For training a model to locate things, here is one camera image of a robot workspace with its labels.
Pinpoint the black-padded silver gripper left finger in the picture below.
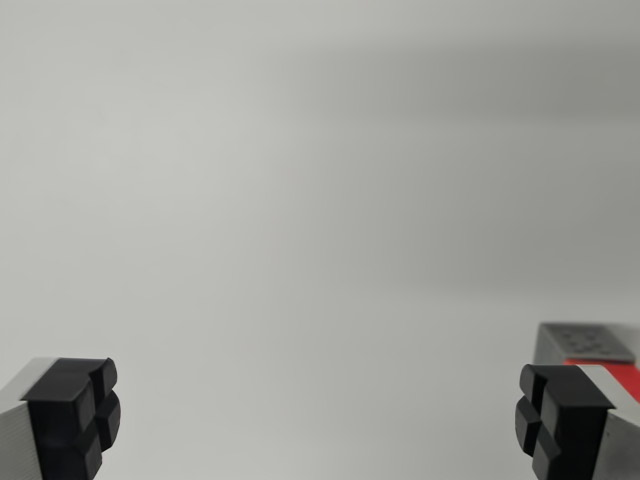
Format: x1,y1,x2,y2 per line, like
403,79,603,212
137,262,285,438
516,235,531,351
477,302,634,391
0,356,123,480

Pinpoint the red embossed rubber cube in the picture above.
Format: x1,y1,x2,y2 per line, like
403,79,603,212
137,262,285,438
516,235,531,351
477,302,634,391
561,355,640,407

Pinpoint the grey embossed rubber cube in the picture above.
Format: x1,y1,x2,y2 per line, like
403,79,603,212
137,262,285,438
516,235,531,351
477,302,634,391
533,321,637,369

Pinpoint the black-padded silver gripper right finger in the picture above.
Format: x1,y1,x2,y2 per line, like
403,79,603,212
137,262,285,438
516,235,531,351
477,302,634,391
513,363,640,480

